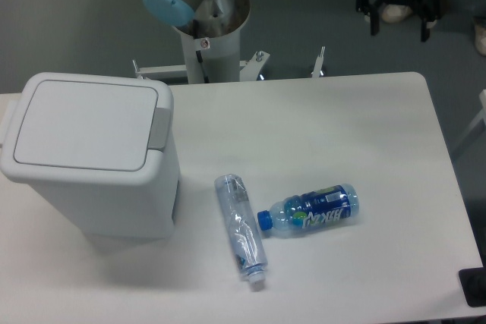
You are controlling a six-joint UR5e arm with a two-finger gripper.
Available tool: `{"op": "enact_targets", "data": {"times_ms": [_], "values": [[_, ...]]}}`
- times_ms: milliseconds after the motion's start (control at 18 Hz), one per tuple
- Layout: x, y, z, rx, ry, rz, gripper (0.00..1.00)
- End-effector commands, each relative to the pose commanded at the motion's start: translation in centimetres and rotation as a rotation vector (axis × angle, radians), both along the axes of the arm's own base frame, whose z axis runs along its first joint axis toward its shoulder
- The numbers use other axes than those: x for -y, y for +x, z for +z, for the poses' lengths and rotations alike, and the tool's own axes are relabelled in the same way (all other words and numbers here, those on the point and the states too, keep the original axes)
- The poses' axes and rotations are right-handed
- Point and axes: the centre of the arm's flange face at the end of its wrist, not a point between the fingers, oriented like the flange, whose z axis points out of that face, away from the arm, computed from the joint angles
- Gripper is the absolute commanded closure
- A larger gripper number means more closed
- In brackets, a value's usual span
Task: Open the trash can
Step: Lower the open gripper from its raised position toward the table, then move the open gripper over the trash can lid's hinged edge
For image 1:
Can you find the white trash can lid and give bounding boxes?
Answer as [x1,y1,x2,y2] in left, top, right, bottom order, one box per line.
[14,80,158,171]

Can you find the grey lid push button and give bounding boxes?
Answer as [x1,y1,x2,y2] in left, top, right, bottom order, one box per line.
[147,108,172,151]

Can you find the blue labelled drink bottle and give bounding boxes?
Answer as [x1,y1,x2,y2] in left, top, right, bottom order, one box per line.
[257,184,360,238]

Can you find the crushed clear plastic bottle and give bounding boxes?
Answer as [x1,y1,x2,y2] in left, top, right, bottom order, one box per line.
[214,174,268,291]

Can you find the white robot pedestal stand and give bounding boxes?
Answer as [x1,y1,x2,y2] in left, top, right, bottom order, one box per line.
[131,24,327,84]

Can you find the white frame at right edge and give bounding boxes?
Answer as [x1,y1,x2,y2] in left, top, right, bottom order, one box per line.
[451,90,485,161]

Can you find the white shoe at edge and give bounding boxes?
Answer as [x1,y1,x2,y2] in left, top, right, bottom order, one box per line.
[473,17,486,56]

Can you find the black clamp at table edge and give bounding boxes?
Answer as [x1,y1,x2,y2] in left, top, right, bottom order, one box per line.
[459,267,485,307]

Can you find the white plastic trash can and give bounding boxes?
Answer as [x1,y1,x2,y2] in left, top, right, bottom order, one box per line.
[1,73,180,239]

